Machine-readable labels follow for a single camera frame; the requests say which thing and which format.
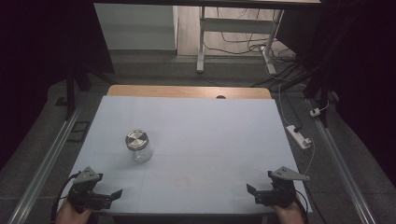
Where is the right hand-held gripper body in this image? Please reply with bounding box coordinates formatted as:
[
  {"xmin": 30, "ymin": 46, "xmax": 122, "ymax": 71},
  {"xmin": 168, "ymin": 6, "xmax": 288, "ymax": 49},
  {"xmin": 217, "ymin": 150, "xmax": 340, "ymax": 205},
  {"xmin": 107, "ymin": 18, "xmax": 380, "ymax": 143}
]
[{"xmin": 267, "ymin": 165, "xmax": 312, "ymax": 209}]

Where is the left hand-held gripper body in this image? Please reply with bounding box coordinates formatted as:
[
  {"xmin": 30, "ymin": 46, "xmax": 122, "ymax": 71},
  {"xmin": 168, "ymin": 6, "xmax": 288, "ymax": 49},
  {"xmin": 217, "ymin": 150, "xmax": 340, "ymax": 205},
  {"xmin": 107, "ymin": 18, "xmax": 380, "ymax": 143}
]
[{"xmin": 67, "ymin": 166, "xmax": 104, "ymax": 215}]

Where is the clear glass jar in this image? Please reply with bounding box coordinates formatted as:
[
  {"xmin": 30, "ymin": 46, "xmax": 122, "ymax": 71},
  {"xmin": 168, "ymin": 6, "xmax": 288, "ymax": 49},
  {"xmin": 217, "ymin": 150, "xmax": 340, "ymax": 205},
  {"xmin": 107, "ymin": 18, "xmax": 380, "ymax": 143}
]
[{"xmin": 125, "ymin": 140, "xmax": 154, "ymax": 164}]

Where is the round metal jar lid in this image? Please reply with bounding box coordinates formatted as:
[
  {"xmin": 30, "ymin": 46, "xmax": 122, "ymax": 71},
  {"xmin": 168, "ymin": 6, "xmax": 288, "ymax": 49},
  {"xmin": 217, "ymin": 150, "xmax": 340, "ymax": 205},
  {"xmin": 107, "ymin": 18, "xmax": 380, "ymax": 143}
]
[{"xmin": 124, "ymin": 129, "xmax": 149, "ymax": 152}]

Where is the person's right hand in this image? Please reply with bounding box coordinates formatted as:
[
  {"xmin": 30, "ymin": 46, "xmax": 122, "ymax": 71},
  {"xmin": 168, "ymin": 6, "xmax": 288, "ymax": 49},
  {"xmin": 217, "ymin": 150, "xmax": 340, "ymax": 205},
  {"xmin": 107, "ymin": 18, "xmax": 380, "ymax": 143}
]
[{"xmin": 270, "ymin": 201, "xmax": 305, "ymax": 224}]

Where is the person's left hand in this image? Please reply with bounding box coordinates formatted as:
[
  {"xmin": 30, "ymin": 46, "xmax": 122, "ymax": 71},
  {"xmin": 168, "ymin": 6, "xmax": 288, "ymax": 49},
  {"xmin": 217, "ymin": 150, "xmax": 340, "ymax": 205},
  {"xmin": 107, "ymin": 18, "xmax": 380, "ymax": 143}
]
[{"xmin": 54, "ymin": 199, "xmax": 94, "ymax": 224}]

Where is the white power strip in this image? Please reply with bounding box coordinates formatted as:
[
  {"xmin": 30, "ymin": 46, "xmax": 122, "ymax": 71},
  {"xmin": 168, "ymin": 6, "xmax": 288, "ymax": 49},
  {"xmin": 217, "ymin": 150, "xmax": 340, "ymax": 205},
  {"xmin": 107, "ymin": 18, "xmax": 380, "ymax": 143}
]
[{"xmin": 286, "ymin": 124, "xmax": 313, "ymax": 150}]

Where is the white table mat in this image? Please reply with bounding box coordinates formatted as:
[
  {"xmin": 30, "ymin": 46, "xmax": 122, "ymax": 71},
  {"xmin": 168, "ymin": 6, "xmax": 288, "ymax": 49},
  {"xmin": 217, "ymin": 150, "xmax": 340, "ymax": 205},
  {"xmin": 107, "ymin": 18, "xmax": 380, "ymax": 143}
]
[{"xmin": 53, "ymin": 95, "xmax": 314, "ymax": 217}]

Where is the black metal stand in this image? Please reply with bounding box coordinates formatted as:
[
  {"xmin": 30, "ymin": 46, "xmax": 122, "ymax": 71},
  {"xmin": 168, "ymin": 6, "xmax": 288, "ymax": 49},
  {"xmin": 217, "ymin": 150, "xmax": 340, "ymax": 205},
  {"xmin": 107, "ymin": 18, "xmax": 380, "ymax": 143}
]
[
  {"xmin": 55, "ymin": 57, "xmax": 117, "ymax": 121},
  {"xmin": 251, "ymin": 60, "xmax": 332, "ymax": 129}
]

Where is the wooden table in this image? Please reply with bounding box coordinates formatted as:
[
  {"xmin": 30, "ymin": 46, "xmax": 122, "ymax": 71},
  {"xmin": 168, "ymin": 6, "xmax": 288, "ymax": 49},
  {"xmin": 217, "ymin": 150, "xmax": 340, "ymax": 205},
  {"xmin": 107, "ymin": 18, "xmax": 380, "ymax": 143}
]
[{"xmin": 106, "ymin": 84, "xmax": 273, "ymax": 100}]

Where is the black curtain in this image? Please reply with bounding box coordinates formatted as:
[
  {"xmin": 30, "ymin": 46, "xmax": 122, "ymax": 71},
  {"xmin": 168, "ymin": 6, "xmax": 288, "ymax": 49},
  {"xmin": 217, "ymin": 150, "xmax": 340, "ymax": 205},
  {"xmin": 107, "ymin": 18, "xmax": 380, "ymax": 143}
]
[
  {"xmin": 276, "ymin": 0, "xmax": 396, "ymax": 189},
  {"xmin": 0, "ymin": 0, "xmax": 115, "ymax": 172}
]

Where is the white cabinet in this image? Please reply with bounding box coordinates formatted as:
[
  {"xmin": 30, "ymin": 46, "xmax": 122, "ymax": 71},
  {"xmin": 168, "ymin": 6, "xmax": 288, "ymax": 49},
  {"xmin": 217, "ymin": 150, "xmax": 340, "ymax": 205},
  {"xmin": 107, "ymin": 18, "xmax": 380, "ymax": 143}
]
[{"xmin": 93, "ymin": 3, "xmax": 178, "ymax": 51}]

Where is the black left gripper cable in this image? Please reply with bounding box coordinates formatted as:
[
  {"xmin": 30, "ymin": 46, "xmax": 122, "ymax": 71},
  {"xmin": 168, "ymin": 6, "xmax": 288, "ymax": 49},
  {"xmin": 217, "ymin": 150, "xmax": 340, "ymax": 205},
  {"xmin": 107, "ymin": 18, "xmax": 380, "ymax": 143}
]
[{"xmin": 50, "ymin": 173, "xmax": 79, "ymax": 224}]

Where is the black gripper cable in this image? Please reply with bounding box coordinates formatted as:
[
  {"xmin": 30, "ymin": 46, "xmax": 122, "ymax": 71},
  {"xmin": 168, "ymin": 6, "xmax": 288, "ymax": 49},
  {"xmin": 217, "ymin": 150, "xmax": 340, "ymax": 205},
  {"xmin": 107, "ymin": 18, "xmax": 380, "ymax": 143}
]
[
  {"xmin": 50, "ymin": 173, "xmax": 79, "ymax": 224},
  {"xmin": 293, "ymin": 189, "xmax": 310, "ymax": 224}
]

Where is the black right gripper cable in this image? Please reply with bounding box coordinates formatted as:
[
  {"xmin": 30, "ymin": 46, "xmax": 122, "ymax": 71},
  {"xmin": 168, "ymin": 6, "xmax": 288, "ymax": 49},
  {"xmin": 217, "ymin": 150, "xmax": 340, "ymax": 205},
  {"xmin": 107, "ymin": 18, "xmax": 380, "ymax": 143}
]
[{"xmin": 293, "ymin": 189, "xmax": 310, "ymax": 224}]

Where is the aluminium floor rail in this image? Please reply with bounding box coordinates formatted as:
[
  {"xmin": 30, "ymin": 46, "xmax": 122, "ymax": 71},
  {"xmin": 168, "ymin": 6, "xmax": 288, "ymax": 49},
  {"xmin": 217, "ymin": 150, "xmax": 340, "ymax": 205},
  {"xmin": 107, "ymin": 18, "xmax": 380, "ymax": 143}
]
[
  {"xmin": 7, "ymin": 92, "xmax": 89, "ymax": 224},
  {"xmin": 305, "ymin": 98, "xmax": 376, "ymax": 224}
]

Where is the thin white cable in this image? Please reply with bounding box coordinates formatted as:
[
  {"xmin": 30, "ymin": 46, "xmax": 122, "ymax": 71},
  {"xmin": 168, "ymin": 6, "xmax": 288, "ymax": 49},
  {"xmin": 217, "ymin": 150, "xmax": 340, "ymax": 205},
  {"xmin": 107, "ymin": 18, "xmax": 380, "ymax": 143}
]
[{"xmin": 302, "ymin": 139, "xmax": 317, "ymax": 175}]

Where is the black rectangular floor frame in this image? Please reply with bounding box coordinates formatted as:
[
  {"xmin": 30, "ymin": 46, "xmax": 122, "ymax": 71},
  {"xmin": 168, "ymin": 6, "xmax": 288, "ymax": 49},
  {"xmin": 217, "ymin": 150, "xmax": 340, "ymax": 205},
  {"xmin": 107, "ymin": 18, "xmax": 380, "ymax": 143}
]
[{"xmin": 67, "ymin": 120, "xmax": 92, "ymax": 144}]

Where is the black power cable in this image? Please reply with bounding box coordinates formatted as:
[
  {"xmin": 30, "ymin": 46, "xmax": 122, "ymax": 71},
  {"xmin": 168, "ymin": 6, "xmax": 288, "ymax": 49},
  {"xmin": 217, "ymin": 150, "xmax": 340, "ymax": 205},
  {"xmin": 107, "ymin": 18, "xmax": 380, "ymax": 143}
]
[{"xmin": 280, "ymin": 89, "xmax": 304, "ymax": 133}]

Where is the tangle of floor cables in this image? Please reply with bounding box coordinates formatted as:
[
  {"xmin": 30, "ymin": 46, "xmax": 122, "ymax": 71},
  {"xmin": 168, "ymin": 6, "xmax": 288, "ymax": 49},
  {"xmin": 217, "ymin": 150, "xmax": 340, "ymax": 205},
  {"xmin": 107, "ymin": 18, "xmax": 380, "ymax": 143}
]
[{"xmin": 204, "ymin": 7, "xmax": 297, "ymax": 64}]

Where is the white desk frame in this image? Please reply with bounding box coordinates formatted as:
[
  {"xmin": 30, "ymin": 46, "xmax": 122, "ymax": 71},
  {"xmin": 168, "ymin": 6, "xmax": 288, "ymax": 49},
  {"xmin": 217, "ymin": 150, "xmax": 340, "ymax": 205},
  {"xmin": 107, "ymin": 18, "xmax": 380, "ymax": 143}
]
[{"xmin": 195, "ymin": 6, "xmax": 285, "ymax": 76}]

